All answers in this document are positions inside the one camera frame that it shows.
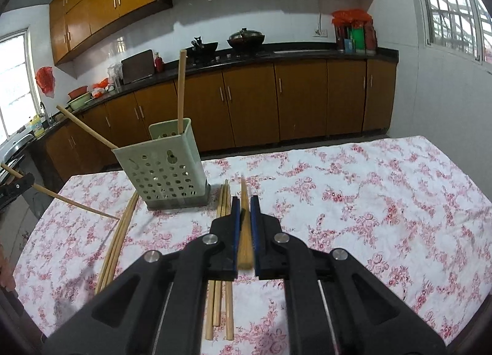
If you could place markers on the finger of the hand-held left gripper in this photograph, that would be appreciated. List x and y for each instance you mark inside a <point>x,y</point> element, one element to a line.
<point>17,187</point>

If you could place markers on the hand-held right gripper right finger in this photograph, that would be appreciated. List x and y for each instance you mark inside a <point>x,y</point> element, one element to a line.
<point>255,236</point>

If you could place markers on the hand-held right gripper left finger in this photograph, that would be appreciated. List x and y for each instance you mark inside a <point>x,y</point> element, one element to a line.
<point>235,232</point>

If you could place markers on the wooden chopstick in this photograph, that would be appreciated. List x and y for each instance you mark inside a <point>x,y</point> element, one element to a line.
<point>244,224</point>
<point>180,90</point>
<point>217,305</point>
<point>88,128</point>
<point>122,245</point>
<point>210,312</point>
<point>77,205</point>
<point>115,241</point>
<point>118,243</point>

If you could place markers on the green perforated chopstick holder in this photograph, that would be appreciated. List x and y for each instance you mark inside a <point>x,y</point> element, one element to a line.
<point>165,174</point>

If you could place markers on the yellow bottle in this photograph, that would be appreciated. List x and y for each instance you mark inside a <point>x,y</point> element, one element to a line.
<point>39,126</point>

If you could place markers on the metal faucet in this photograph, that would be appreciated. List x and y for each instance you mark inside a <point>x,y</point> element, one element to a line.
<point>46,111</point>

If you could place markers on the pink floral tablecloth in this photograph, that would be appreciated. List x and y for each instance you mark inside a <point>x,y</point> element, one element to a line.
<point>346,205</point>

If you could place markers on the sliding glass window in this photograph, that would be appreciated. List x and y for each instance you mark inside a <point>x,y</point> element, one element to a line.
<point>13,82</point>

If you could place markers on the green basin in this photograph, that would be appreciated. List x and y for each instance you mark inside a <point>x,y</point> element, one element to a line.
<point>80,102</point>

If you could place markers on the hanging red plastic bag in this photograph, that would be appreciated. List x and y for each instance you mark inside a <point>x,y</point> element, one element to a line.
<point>45,80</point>

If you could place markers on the red basin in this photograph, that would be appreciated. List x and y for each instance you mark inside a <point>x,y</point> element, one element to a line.
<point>78,92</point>

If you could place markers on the wooden lower kitchen cabinets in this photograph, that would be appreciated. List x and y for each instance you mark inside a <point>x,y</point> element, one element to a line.
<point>299,101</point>

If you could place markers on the dark cutting board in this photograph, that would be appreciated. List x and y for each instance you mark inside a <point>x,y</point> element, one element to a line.
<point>137,67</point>

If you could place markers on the red bottle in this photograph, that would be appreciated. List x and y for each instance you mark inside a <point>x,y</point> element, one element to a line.
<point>159,63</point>

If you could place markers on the small black pot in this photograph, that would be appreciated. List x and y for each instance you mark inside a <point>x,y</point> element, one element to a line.
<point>203,47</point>

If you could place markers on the black kitchen countertop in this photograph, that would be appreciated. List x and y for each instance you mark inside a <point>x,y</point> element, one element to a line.
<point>307,54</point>

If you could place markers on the black wok with lid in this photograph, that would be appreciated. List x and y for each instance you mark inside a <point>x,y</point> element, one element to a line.
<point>246,38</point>

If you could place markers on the long wooden upper cabinets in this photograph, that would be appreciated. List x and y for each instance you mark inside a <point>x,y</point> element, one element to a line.
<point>103,1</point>

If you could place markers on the blue box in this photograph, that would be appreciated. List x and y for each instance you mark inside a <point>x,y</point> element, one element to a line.
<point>349,45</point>

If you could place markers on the green box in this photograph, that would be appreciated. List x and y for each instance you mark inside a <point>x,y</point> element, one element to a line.
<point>358,40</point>

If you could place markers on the red bag on packages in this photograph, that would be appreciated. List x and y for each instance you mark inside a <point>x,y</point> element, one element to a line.
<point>351,17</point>

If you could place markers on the barred window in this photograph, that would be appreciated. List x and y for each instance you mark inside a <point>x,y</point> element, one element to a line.
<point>453,5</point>

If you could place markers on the wall power outlet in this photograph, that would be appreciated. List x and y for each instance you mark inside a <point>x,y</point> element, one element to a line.
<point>319,32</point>

